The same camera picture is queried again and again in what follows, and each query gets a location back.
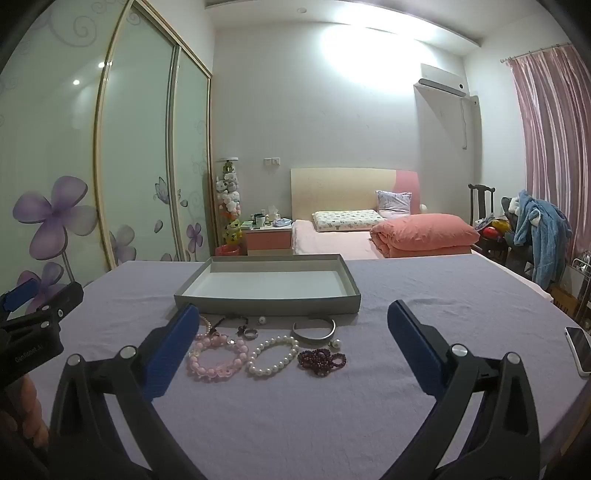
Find beige and pink headboard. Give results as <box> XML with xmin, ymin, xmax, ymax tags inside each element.
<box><xmin>290</xmin><ymin>167</ymin><xmax>422</xmax><ymax>221</ymax></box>

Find colourful toys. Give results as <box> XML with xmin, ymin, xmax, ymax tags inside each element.
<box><xmin>475</xmin><ymin>218</ymin><xmax>511</xmax><ymax>241</ymax></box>

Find folded pink quilt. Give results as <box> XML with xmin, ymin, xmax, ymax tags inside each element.
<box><xmin>369</xmin><ymin>213</ymin><xmax>481</xmax><ymax>259</ymax></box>

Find bed with pink sheet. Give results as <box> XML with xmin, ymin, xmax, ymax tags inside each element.
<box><xmin>292</xmin><ymin>219</ymin><xmax>476</xmax><ymax>260</ymax></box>

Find white printed pillow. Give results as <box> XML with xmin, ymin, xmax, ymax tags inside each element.
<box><xmin>312</xmin><ymin>209</ymin><xmax>384</xmax><ymax>232</ymax></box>

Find person's left hand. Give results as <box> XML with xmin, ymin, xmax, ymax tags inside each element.
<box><xmin>0</xmin><ymin>375</ymin><xmax>51</xmax><ymax>449</ymax></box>

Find pink and beige nightstand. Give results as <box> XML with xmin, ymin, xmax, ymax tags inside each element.
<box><xmin>245</xmin><ymin>225</ymin><xmax>294</xmax><ymax>256</ymax></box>

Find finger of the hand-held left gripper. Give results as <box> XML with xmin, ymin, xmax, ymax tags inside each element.
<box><xmin>25</xmin><ymin>281</ymin><xmax>85</xmax><ymax>329</ymax></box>
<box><xmin>0</xmin><ymin>277</ymin><xmax>43</xmax><ymax>320</ymax></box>

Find pink bead bracelet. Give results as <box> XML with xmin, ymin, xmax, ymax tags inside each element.
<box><xmin>186</xmin><ymin>331</ymin><xmax>250</xmax><ymax>381</ymax></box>

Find grey cardboard tray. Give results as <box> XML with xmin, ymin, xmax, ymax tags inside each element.
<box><xmin>174</xmin><ymin>253</ymin><xmax>362</xmax><ymax>318</ymax></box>

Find white pipe cover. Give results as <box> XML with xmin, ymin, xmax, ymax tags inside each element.
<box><xmin>462</xmin><ymin>95</ymin><xmax>479</xmax><ymax>151</ymax></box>

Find blue fleece robe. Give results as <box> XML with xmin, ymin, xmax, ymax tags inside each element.
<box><xmin>513</xmin><ymin>190</ymin><xmax>573</xmax><ymax>289</ymax></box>

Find curtain rod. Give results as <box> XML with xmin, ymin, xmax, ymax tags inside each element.
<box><xmin>500</xmin><ymin>42</ymin><xmax>573</xmax><ymax>64</ymax></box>

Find plush toy tower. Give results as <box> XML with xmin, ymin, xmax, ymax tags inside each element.
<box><xmin>215</xmin><ymin>158</ymin><xmax>245</xmax><ymax>247</ymax></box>

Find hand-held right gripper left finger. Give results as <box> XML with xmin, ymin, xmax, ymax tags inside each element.
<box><xmin>46</xmin><ymin>302</ymin><xmax>209</xmax><ymax>480</ymax></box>

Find white metal rack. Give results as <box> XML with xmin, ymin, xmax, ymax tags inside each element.
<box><xmin>571</xmin><ymin>249</ymin><xmax>591</xmax><ymax>324</ymax></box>

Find purple floral pillow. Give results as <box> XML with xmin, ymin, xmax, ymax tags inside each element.
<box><xmin>375</xmin><ymin>191</ymin><xmax>413</xmax><ymax>219</ymax></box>

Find white smartphone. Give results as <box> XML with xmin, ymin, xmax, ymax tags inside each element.
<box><xmin>566</xmin><ymin>326</ymin><xmax>591</xmax><ymax>377</ymax></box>

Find pink curtain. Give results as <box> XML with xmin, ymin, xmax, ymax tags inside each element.
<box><xmin>510</xmin><ymin>46</ymin><xmax>591</xmax><ymax>324</ymax></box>

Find dark red garnet bracelet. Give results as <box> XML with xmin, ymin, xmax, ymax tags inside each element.
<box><xmin>298</xmin><ymin>350</ymin><xmax>347</xmax><ymax>378</ymax></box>

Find white pearl bracelet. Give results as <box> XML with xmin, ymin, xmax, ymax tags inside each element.
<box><xmin>246</xmin><ymin>335</ymin><xmax>301</xmax><ymax>377</ymax></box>

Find silver bangle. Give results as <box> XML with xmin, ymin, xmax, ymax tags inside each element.
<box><xmin>292</xmin><ymin>318</ymin><xmax>336</xmax><ymax>344</ymax></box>

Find dark wooden chair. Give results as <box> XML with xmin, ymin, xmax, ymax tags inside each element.
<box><xmin>468</xmin><ymin>183</ymin><xmax>509</xmax><ymax>264</ymax></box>

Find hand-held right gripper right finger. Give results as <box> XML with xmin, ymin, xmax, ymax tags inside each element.
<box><xmin>387</xmin><ymin>299</ymin><xmax>542</xmax><ymax>480</ymax></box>

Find flower print sliding wardrobe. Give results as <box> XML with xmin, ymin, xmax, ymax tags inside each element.
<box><xmin>0</xmin><ymin>0</ymin><xmax>213</xmax><ymax>315</ymax></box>

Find white air conditioner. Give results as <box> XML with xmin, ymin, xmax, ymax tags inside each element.
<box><xmin>417</xmin><ymin>63</ymin><xmax>468</xmax><ymax>97</ymax></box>

